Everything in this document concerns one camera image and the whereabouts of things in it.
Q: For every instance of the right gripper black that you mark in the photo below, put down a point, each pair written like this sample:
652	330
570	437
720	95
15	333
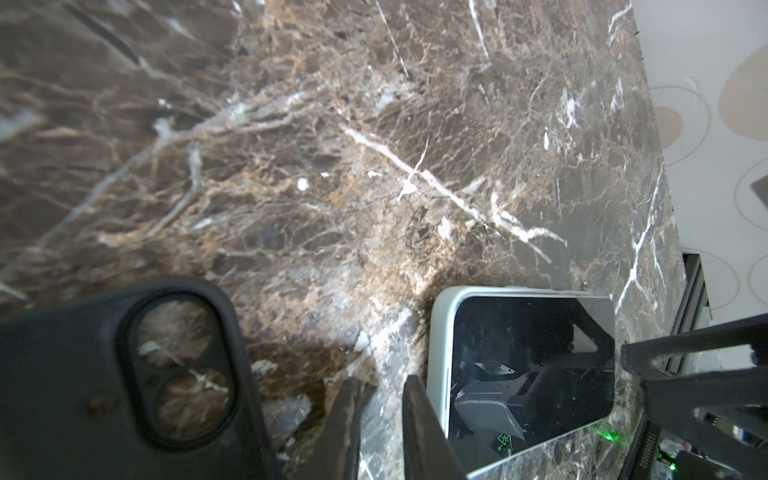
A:
722	413

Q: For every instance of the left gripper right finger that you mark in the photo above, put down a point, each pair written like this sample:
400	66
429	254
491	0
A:
427	453

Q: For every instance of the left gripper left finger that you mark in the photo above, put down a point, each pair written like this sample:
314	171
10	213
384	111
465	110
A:
336	452

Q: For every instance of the light blue case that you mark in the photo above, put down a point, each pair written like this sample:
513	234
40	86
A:
441	348

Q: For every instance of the black phone case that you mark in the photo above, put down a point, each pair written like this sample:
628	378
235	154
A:
78	402

